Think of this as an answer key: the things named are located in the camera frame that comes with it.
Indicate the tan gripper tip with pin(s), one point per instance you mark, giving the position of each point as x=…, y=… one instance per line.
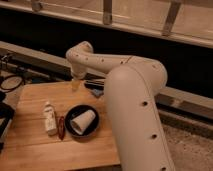
x=75, y=83

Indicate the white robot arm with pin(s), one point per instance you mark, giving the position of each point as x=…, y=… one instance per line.
x=130, y=87

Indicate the white plastic bottle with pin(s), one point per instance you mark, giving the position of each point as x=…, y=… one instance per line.
x=50, y=119

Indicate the black rectangular block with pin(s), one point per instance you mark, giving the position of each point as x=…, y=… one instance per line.
x=91, y=84

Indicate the black round plate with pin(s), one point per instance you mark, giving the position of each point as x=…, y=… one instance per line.
x=76, y=111

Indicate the white paper cup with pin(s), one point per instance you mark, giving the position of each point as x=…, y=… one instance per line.
x=82, y=122

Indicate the wooden cutting board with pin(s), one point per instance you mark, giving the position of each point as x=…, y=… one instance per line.
x=28, y=147

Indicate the black equipment at left edge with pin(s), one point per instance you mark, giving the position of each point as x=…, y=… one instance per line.
x=6, y=117

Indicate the black round ring object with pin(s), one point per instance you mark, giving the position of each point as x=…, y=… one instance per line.
x=11, y=82

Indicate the metal window rail frame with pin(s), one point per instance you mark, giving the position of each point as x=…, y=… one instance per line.
x=187, y=21

